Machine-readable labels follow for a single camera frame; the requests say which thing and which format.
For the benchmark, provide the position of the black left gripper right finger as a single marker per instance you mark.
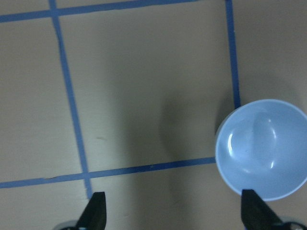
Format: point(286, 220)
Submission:
point(256, 214)

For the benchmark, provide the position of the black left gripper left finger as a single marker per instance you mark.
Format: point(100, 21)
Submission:
point(94, 215)

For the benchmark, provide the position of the blue bowl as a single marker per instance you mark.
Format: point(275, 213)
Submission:
point(263, 146)

